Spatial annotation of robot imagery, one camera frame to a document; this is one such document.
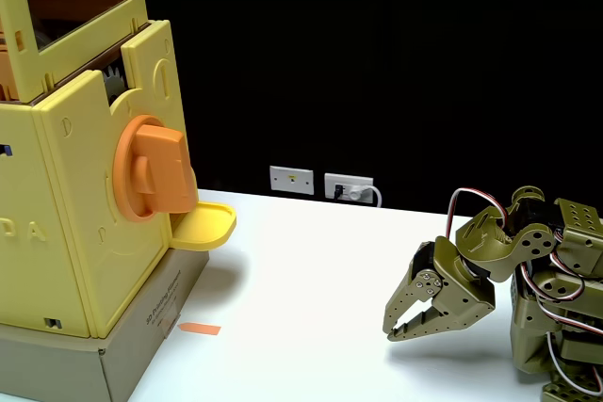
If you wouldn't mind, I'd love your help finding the white blank wall plate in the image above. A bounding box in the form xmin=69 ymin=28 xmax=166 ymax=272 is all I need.
xmin=269 ymin=165 xmax=316 ymax=197

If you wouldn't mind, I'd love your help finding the yellow toy vending machine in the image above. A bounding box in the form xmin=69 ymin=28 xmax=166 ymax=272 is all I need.
xmin=0 ymin=0 xmax=190 ymax=340

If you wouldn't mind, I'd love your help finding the brown cardboard box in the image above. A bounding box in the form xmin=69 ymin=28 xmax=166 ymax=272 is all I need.
xmin=0 ymin=245 xmax=211 ymax=402

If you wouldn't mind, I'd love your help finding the white wall power outlet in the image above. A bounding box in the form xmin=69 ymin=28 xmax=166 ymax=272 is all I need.
xmin=323 ymin=172 xmax=375 ymax=205

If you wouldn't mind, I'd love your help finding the orange vending machine knob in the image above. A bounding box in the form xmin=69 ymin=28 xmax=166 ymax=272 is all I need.
xmin=113 ymin=114 xmax=200 ymax=224

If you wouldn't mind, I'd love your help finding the grey plastic gear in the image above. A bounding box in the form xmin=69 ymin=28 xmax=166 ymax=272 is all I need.
xmin=102 ymin=62 xmax=129 ymax=107

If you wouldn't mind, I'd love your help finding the yellow dispensing tray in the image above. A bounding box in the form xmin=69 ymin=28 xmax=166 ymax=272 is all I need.
xmin=169 ymin=201 xmax=238 ymax=252

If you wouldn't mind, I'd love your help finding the red white black servo cable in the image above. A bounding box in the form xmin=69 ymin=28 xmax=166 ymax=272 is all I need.
xmin=546 ymin=330 xmax=603 ymax=394
xmin=516 ymin=227 xmax=591 ymax=329
xmin=444 ymin=186 xmax=511 ymax=244

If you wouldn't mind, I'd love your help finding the clear tape tab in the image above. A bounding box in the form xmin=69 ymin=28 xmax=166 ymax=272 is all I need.
xmin=158 ymin=311 xmax=183 ymax=340

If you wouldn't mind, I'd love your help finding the white plug with cable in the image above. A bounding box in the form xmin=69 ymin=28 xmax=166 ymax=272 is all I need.
xmin=347 ymin=184 xmax=384 ymax=209

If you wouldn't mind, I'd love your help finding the orange paper arrow marker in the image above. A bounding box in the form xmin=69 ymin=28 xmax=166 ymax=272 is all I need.
xmin=177 ymin=321 xmax=222 ymax=337

